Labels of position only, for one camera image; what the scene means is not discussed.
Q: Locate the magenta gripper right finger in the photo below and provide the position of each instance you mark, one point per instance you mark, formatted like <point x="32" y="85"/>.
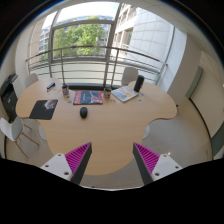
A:
<point x="153" y="166"/>

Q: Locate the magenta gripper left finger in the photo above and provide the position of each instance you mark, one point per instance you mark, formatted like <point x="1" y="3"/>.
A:
<point x="70" y="166"/>

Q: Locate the black computer mouse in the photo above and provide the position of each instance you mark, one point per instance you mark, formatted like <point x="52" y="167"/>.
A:
<point x="83" y="112"/>

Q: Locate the black mouse pad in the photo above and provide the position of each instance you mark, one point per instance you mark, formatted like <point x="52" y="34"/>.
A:
<point x="43" y="109"/>

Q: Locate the wooden curved table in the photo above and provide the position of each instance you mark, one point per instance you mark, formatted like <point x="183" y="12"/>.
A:
<point x="112" y="127"/>

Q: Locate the white chair left front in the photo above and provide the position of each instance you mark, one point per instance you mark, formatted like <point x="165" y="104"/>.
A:
<point x="14" y="130"/>

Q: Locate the white chair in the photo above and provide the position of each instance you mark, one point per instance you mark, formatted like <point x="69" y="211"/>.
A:
<point x="130" y="74"/>
<point x="14" y="130"/>
<point x="32" y="78"/>

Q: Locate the red and blue book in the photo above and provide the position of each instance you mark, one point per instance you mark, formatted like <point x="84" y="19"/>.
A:
<point x="86" y="97"/>

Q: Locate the small jar left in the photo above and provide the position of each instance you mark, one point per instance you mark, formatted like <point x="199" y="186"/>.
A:
<point x="65" y="90"/>

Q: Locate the light blue magazine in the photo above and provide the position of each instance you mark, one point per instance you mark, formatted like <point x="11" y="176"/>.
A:
<point x="124" y="93"/>

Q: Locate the small potted plant cup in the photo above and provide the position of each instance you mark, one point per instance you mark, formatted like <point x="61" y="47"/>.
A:
<point x="107" y="92"/>

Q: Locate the dark small box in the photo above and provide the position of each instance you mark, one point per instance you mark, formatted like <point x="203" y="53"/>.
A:
<point x="49" y="87"/>

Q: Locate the black cylindrical speaker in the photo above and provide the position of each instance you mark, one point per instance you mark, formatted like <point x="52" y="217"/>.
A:
<point x="139" y="83"/>

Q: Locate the black printer cabinet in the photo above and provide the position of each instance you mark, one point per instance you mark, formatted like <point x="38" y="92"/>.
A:
<point x="8" y="96"/>

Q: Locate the white chair far right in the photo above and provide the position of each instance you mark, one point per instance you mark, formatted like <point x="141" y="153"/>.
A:
<point x="130" y="74"/>

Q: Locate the white chair far left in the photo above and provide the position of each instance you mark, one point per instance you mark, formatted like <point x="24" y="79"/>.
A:
<point x="32" y="78"/>

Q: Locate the metal balcony railing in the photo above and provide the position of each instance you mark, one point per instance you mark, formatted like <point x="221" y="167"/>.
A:
<point x="94" y="65"/>

